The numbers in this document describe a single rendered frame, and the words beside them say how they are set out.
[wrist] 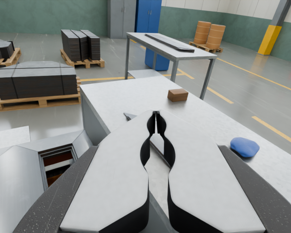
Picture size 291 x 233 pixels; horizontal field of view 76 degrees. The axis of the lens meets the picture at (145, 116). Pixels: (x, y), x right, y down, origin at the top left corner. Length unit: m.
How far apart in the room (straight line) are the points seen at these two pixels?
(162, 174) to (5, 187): 0.60
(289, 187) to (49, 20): 8.31
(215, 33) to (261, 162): 7.33
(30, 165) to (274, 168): 0.97
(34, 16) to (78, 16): 1.49
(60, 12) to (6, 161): 7.68
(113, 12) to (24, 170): 7.49
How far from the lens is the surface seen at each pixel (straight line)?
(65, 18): 8.48
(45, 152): 1.03
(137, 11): 8.43
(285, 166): 0.88
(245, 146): 0.82
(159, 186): 0.60
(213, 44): 8.03
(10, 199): 0.88
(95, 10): 8.59
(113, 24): 8.14
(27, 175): 0.93
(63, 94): 3.12
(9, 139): 1.34
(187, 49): 2.81
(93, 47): 4.72
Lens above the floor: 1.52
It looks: 32 degrees down
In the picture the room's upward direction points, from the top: 7 degrees clockwise
